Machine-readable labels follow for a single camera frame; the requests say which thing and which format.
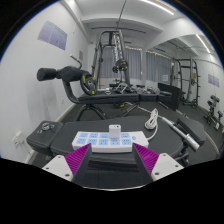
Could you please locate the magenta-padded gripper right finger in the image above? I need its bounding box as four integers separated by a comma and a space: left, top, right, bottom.
132, 142, 185, 186

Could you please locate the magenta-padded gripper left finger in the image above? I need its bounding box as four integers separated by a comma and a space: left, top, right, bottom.
41, 143, 98, 188

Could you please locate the black padded flat bench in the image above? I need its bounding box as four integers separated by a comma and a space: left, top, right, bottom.
26, 115, 185, 168

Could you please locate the white power strip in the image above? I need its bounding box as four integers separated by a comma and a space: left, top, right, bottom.
71, 130, 150, 154

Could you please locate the silver barbell bar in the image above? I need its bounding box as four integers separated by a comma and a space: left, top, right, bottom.
124, 102, 201, 151

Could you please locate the metal key bunch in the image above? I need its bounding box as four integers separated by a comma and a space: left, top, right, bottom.
39, 122, 56, 134

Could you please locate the small black padded bench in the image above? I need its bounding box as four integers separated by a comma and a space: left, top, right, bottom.
175, 116, 208, 147

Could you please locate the black upright box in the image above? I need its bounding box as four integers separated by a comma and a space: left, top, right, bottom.
157, 82, 183, 111

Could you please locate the black bench with roller pads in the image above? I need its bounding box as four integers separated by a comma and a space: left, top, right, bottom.
36, 65, 174, 121

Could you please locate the black yellow weight plate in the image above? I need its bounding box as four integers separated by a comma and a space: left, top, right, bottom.
79, 73, 98, 96

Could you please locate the grey window curtain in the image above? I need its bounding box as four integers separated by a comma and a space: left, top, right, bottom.
99, 45, 143, 81
145, 50, 173, 83

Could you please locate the black power rack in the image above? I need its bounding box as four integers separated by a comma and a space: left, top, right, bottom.
169, 57, 201, 109

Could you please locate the black plate on machine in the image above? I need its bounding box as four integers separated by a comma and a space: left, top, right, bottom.
112, 59, 128, 74

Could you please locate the ceiling light strip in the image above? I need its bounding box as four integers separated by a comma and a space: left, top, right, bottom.
138, 0, 175, 16
196, 33, 212, 54

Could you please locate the coiled white power cable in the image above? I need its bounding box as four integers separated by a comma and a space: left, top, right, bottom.
144, 108, 160, 142

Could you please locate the white wall outlet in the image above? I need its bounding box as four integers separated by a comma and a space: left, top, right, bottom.
11, 130, 26, 149

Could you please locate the group of metal gym handles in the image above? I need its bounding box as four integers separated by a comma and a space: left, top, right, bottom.
106, 83, 161, 97

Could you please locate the small purple wall poster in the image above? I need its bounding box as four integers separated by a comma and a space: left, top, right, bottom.
207, 73, 221, 88

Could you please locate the grey cable machine frame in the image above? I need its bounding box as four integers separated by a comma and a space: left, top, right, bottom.
91, 29, 132, 89

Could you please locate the large purple wall poster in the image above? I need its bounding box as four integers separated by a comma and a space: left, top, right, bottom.
37, 20, 68, 51

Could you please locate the black hanging cable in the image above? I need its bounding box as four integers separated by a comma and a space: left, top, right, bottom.
114, 0, 129, 32

